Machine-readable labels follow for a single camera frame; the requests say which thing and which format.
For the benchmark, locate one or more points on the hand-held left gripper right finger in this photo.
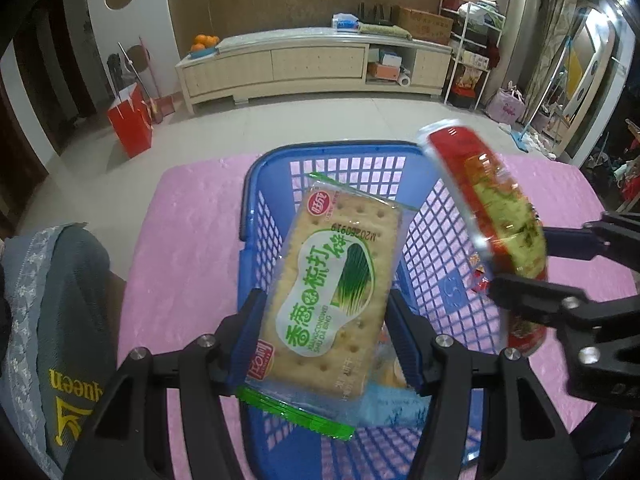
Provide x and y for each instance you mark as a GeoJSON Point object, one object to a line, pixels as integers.
{"type": "Point", "coordinates": [402, 340]}

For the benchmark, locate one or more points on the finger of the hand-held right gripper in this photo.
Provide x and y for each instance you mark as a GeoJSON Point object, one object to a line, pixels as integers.
{"type": "Point", "coordinates": [530, 297]}
{"type": "Point", "coordinates": [600, 240]}

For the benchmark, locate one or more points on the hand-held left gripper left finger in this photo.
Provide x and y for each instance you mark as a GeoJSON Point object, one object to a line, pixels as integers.
{"type": "Point", "coordinates": [250, 330]}

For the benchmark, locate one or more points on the red snack packet pale picture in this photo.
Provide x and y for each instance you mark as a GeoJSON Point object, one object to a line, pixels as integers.
{"type": "Point", "coordinates": [481, 280]}

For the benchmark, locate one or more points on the light blue cartoon snack packet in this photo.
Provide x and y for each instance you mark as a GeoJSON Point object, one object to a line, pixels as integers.
{"type": "Point", "coordinates": [395, 405]}

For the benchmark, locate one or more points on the green-edged cracker packet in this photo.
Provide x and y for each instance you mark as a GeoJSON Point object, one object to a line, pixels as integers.
{"type": "Point", "coordinates": [330, 285]}

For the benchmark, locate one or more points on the red tray snack packet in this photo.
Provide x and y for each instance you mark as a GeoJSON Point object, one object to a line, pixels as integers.
{"type": "Point", "coordinates": [485, 185]}

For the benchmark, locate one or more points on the blue plastic basket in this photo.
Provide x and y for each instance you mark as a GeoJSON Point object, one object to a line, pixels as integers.
{"type": "Point", "coordinates": [260, 195]}

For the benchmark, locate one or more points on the pink quilted mat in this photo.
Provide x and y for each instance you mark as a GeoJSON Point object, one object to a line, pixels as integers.
{"type": "Point", "coordinates": [190, 260]}

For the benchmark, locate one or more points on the blue mop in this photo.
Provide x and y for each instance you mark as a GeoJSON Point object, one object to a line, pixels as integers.
{"type": "Point", "coordinates": [520, 140]}

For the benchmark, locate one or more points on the arched standing mirror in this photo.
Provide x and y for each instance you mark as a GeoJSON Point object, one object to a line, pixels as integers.
{"type": "Point", "coordinates": [600, 85]}

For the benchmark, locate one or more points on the pink gift bag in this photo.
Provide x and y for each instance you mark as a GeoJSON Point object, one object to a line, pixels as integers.
{"type": "Point", "coordinates": [506, 107]}

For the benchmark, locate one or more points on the grey printed seat cover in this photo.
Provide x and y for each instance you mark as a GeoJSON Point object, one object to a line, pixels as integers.
{"type": "Point", "coordinates": [65, 300]}

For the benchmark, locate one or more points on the yellow and red bag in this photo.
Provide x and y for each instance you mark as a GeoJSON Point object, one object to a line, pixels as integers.
{"type": "Point", "coordinates": [470, 79]}

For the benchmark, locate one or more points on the white metal rack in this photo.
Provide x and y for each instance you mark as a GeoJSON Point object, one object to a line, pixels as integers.
{"type": "Point", "coordinates": [459, 60]}

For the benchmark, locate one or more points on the red paper bag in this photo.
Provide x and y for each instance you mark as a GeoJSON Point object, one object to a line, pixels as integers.
{"type": "Point", "coordinates": [131, 125]}

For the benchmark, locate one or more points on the grey standing air conditioner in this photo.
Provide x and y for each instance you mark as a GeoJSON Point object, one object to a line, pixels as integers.
{"type": "Point", "coordinates": [525, 10]}

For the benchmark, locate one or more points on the white paper roll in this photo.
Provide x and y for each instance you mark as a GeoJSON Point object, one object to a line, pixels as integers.
{"type": "Point", "coordinates": [404, 80]}

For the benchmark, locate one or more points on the beige low cabinet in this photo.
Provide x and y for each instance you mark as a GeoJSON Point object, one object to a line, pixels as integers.
{"type": "Point", "coordinates": [300, 67]}

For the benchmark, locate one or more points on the brown cardboard box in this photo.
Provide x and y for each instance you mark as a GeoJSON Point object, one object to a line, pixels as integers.
{"type": "Point", "coordinates": [425, 25]}

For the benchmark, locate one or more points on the plate of oranges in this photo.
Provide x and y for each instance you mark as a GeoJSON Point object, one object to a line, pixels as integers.
{"type": "Point", "coordinates": [205, 44]}

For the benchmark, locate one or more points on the green folded mat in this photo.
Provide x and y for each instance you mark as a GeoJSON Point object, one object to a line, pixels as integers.
{"type": "Point", "coordinates": [385, 31]}

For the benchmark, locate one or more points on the black router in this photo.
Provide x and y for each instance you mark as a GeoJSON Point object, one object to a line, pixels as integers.
{"type": "Point", "coordinates": [375, 17]}

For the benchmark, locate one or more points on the blue tissue box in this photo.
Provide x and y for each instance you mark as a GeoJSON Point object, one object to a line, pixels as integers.
{"type": "Point", "coordinates": [346, 22]}

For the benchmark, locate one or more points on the dark wooden door frame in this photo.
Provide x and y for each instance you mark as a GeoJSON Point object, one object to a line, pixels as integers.
{"type": "Point", "coordinates": [55, 60]}

